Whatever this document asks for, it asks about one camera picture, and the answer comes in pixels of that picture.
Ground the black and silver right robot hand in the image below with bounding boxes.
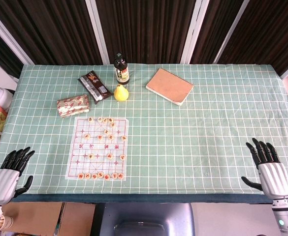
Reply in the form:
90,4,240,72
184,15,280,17
241,137,288,199

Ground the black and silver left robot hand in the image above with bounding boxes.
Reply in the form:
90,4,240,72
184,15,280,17
0,147,35,206

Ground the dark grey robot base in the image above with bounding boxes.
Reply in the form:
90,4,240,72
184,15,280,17
101,203,195,236

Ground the Chinese chess board sheet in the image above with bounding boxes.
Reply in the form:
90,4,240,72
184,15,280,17
64,117,130,181

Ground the brown cardboard box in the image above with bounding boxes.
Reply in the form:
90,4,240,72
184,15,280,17
0,202,96,236

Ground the green checked tablecloth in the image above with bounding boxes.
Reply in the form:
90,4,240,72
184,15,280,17
0,63,288,204

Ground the gold and red wrapped pack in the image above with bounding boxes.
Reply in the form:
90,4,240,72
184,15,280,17
57,94,91,119

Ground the dark brown snack bag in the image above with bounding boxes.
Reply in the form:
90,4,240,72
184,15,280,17
77,70,113,105

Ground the brown cover spiral notebook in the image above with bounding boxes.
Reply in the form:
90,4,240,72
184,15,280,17
145,68,195,107

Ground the yellow pear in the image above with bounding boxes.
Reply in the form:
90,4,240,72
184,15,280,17
113,84,129,102

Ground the dark glass sauce bottle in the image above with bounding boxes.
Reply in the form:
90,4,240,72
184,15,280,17
113,52,130,86

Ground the dark brown pleated curtain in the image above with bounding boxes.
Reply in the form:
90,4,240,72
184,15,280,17
0,0,288,77

